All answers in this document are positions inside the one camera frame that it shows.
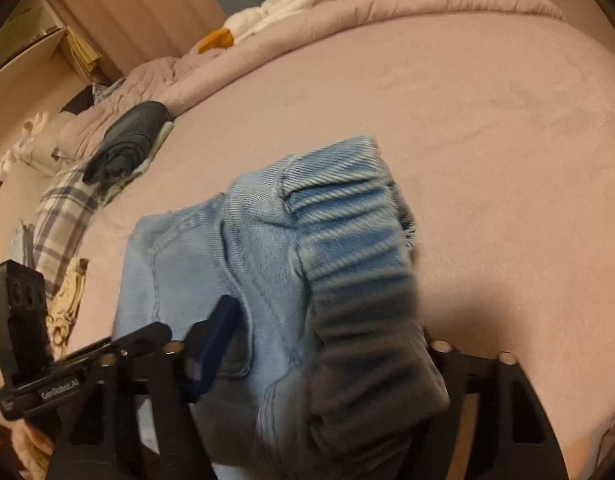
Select folded light green cloth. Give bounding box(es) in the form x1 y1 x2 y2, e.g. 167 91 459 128
99 120 176 206

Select small white plush toy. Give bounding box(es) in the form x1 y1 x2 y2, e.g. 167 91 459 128
0 112 50 187

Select beige headboard shelf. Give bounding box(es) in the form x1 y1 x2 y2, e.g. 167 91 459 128
0 0 112 126

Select light blue denim pants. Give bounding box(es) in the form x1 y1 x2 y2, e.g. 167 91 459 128
114 136 449 479

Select cream printed folded garment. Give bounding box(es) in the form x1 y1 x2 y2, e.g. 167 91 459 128
46 257 88 361

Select pink curtain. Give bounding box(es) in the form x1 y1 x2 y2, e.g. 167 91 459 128
48 0 226 79

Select folded dark denim jeans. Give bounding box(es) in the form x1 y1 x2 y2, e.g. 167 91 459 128
82 101 172 185

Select small folded light denim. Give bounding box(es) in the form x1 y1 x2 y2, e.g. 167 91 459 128
8 221 35 269

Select blue plaid pillow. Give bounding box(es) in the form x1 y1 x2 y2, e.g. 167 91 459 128
33 162 98 300

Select pink quilted comforter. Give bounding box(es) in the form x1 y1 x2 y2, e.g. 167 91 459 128
55 0 567 162

